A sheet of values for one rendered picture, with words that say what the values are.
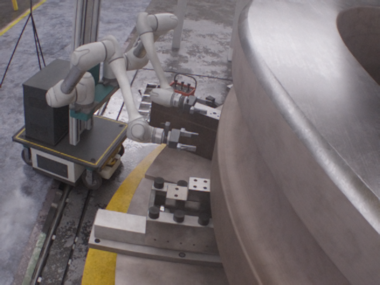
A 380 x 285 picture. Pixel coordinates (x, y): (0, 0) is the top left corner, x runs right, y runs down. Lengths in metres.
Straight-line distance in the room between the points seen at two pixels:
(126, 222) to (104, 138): 1.14
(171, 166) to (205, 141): 0.33
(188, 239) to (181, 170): 1.01
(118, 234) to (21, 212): 1.08
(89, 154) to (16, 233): 0.92
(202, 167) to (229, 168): 1.37
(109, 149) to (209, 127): 0.81
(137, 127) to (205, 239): 0.74
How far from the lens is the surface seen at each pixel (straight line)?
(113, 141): 3.71
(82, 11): 3.18
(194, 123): 3.54
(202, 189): 2.50
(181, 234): 2.56
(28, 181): 3.84
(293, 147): 1.38
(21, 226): 3.43
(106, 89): 3.57
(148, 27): 3.09
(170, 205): 2.57
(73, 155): 3.55
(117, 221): 2.79
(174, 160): 3.58
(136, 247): 2.77
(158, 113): 3.66
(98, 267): 3.12
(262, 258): 1.78
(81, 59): 2.57
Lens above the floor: 2.41
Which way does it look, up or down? 34 degrees down
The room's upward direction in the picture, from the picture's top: 9 degrees clockwise
